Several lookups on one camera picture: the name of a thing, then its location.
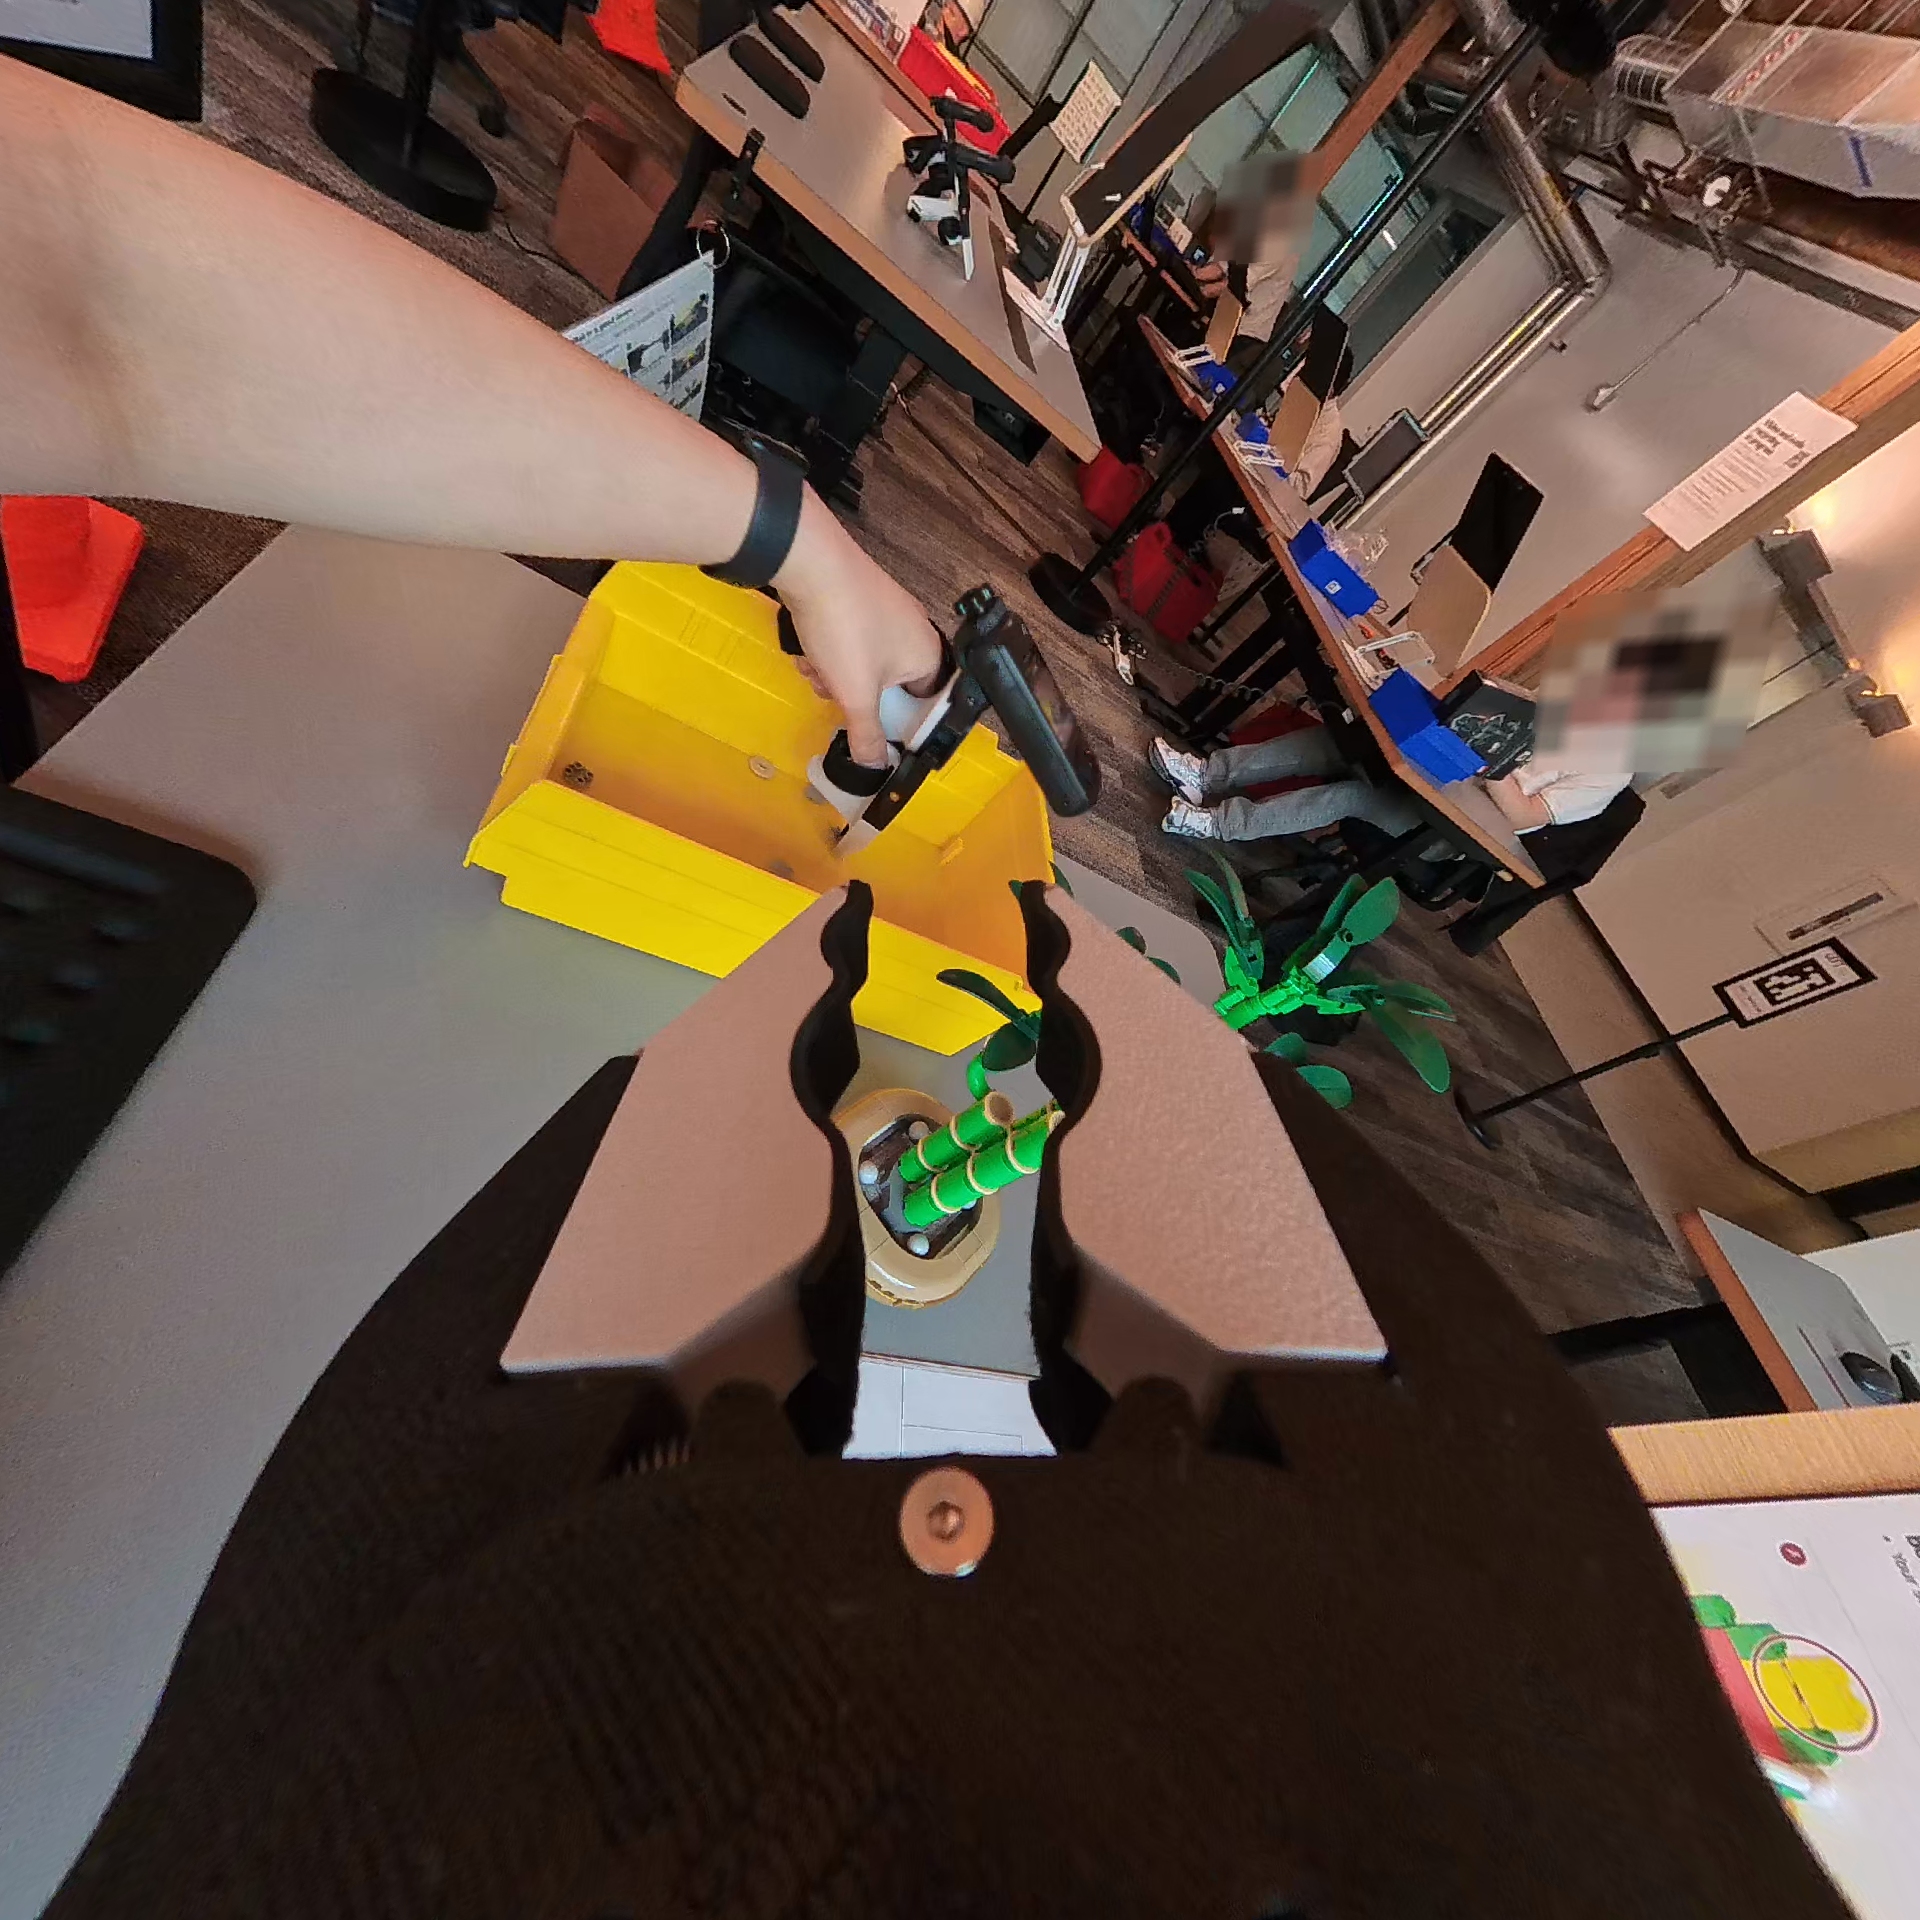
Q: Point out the black pole lamp stand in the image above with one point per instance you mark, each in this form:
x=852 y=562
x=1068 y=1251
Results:
x=406 y=149

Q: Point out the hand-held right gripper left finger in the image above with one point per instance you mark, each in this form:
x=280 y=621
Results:
x=692 y=1200

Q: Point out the background desk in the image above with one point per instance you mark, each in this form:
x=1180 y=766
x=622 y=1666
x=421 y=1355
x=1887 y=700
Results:
x=1786 y=1307

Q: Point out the black tilted monitor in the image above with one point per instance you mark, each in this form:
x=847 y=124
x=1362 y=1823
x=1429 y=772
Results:
x=1200 y=106

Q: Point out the green lego bamboo plant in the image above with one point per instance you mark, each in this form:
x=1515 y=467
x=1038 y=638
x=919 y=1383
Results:
x=1276 y=991

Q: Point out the printed picture sheet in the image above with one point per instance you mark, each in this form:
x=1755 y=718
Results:
x=652 y=331

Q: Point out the person's left hand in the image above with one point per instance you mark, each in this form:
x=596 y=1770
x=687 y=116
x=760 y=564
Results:
x=863 y=645

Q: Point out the black wristband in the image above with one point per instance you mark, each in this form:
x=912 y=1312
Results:
x=765 y=510

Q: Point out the printed instruction sheet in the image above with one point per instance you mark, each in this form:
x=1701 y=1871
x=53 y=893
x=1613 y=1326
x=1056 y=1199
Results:
x=1815 y=1651

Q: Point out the red container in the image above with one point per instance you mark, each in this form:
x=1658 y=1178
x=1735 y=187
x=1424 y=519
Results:
x=1115 y=488
x=1171 y=579

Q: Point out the person's left forearm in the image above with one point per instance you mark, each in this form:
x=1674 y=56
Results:
x=301 y=346

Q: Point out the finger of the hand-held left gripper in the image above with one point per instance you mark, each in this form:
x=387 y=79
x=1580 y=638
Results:
x=856 y=835

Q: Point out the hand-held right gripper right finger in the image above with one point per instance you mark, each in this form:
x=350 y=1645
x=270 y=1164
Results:
x=1200 y=1200

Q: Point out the orange traffic cone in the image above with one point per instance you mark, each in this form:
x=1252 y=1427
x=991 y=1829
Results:
x=629 y=30
x=60 y=587

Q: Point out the long wooden edged table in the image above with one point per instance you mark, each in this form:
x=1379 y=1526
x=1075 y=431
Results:
x=1350 y=662

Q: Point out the long grey work table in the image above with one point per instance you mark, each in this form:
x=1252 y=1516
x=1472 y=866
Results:
x=870 y=195

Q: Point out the brown cardboard box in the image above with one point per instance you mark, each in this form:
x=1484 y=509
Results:
x=610 y=202

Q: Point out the wooden post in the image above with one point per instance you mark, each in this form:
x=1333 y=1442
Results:
x=1724 y=503

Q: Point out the white paper notice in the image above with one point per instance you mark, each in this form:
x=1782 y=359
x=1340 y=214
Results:
x=1747 y=470

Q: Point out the red box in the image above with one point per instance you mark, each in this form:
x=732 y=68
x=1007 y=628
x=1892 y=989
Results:
x=944 y=68

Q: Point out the black perforated mat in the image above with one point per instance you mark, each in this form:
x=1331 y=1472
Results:
x=91 y=991

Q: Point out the wooden display board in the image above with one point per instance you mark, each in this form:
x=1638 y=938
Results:
x=1724 y=1455

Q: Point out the white black device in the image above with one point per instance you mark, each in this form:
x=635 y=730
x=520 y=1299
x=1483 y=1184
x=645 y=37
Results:
x=944 y=189

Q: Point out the yellow plastic bin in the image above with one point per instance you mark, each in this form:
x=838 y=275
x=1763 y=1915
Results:
x=675 y=704

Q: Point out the small cardboard stand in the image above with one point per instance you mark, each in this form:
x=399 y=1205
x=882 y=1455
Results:
x=1447 y=610

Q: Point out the blue plastic bin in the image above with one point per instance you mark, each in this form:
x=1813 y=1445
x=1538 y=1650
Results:
x=1328 y=568
x=1422 y=727

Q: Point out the silver duct pipe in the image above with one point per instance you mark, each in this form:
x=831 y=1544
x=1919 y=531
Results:
x=1531 y=224

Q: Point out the black tablet on stand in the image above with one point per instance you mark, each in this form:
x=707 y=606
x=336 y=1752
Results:
x=1494 y=518

